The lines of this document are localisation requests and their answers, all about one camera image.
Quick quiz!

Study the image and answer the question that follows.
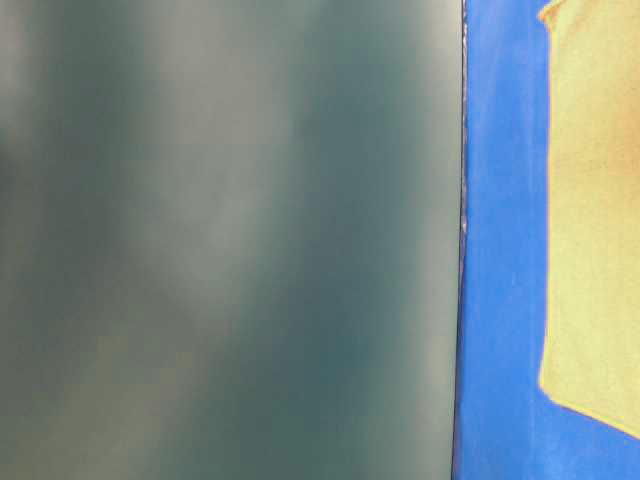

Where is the orange towel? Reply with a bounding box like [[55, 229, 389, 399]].
[[539, 1, 639, 435]]

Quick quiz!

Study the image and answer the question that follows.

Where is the blue table cloth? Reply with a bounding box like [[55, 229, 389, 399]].
[[453, 1, 639, 479]]

